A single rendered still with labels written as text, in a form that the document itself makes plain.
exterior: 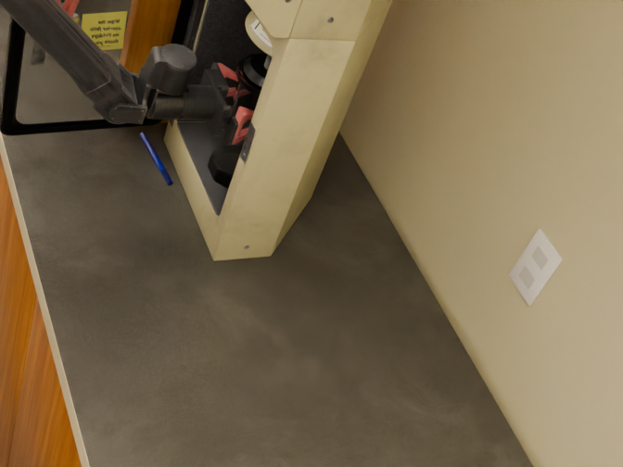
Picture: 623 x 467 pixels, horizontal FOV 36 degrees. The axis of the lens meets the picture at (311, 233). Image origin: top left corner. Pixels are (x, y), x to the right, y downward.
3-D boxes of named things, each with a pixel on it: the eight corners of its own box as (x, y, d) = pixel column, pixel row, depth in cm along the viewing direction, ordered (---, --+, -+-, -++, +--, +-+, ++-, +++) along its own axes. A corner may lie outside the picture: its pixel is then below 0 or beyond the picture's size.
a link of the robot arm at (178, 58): (101, 82, 156) (107, 120, 151) (116, 28, 148) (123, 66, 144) (172, 91, 162) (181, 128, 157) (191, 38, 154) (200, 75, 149)
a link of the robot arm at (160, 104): (134, 101, 158) (143, 126, 155) (145, 69, 154) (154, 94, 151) (174, 102, 162) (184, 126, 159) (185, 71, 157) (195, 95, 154)
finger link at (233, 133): (268, 87, 163) (217, 85, 159) (283, 115, 159) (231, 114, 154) (257, 118, 168) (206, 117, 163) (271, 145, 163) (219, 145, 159)
